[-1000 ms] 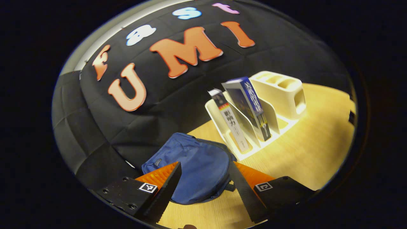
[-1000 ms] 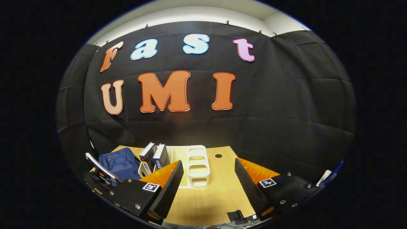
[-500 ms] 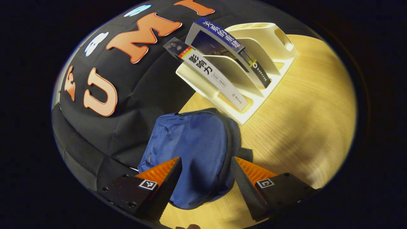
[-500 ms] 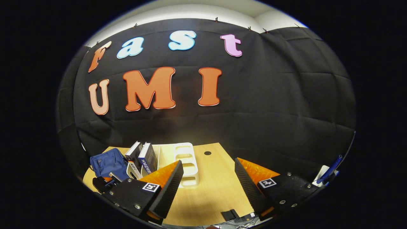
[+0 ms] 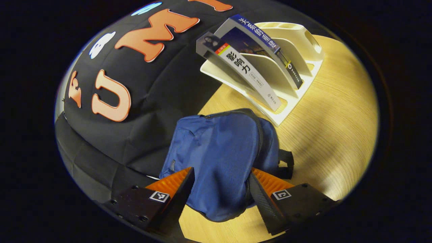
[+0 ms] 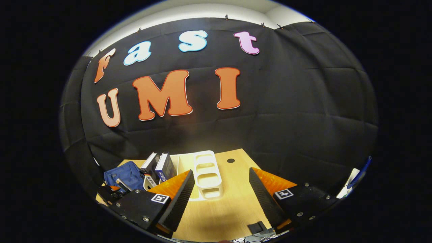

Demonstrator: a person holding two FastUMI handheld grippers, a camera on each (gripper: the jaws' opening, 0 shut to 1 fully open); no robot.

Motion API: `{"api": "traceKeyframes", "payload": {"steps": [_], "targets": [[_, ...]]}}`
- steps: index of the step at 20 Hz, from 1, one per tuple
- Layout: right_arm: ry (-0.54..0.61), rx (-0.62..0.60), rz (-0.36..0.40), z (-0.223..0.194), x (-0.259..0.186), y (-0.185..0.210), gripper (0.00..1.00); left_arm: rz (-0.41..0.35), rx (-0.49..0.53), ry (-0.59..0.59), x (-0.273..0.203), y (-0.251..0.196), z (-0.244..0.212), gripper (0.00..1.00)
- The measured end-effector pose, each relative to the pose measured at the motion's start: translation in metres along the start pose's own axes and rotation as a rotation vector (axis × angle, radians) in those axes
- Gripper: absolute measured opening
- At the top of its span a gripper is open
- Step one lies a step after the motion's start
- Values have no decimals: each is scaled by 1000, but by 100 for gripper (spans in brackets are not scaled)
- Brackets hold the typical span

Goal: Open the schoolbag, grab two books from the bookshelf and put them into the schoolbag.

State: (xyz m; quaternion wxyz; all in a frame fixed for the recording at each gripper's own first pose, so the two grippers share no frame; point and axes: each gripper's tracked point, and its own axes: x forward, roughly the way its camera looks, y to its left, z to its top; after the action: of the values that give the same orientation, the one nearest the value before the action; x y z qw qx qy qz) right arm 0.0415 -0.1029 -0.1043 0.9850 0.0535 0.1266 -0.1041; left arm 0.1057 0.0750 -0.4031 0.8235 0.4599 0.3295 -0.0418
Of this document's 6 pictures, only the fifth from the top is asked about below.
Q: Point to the blue schoolbag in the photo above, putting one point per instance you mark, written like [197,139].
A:
[219,152]

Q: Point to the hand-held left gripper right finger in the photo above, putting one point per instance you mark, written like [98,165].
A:
[261,206]

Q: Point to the white bookshelf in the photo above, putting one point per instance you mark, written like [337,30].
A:
[303,37]

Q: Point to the grey and white book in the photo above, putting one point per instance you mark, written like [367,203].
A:
[243,67]

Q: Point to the dark blue book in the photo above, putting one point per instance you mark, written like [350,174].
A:
[246,42]

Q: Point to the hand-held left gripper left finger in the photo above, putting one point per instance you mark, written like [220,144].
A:
[184,199]

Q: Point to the black backdrop cloth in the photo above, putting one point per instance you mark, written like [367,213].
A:
[152,101]

